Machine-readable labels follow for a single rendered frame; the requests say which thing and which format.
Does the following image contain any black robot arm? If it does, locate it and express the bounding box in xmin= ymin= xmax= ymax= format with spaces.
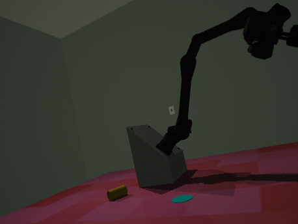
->
xmin=156 ymin=3 xmax=291 ymax=156

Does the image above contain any yellow cylinder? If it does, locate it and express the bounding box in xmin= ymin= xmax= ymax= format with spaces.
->
xmin=107 ymin=185 xmax=128 ymax=201

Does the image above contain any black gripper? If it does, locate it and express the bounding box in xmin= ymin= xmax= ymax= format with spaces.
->
xmin=243 ymin=16 xmax=298 ymax=48

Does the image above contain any cyan circle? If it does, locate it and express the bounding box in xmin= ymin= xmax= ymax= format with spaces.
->
xmin=171 ymin=195 xmax=193 ymax=203

